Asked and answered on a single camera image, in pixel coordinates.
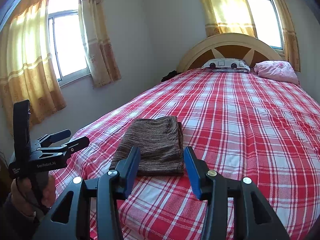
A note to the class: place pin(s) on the cream brown wooden headboard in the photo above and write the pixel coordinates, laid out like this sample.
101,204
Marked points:
231,46

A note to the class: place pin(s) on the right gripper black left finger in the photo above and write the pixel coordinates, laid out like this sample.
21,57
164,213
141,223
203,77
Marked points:
69,216

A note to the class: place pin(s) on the brown knitted sweater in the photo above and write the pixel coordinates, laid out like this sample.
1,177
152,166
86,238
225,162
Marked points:
161,146

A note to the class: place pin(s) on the red white plaid bedsheet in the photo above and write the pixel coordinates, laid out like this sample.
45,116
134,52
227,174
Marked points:
241,125

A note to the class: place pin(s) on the yellow curtain left of headboard window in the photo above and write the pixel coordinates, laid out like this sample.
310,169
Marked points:
228,16

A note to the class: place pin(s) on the black item beside bed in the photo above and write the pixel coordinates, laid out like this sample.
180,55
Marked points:
170,75

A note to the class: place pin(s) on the yellow side curtain near left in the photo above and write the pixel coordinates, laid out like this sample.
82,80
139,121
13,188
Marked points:
27,70

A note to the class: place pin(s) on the window behind headboard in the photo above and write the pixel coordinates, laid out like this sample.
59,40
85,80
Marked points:
267,23

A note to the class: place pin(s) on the yellow curtain of headboard window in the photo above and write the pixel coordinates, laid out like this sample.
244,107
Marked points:
290,50
228,16

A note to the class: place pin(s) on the white grey patterned pillow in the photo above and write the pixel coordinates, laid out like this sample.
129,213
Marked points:
227,65

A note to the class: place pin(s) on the yellow side curtain near headboard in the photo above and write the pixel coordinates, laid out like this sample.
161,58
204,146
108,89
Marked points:
98,50

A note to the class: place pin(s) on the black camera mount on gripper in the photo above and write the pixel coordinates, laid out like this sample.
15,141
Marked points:
21,117

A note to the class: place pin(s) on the side wall window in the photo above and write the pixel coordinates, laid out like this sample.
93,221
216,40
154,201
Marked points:
66,47

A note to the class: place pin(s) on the pink pillow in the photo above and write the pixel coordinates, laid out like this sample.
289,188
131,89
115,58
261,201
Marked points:
281,71

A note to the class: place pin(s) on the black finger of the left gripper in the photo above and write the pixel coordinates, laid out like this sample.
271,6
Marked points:
69,148
48,139

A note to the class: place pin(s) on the yellow curtain right of headboard window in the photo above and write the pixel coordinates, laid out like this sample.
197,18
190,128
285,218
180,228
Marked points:
290,50

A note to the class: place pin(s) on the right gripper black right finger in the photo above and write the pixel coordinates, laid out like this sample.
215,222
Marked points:
254,218

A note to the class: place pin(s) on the dark left jacket sleeve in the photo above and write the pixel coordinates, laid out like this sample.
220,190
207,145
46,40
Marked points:
19,219

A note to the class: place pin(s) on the person's left hand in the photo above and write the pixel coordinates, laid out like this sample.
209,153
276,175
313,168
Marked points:
27,194

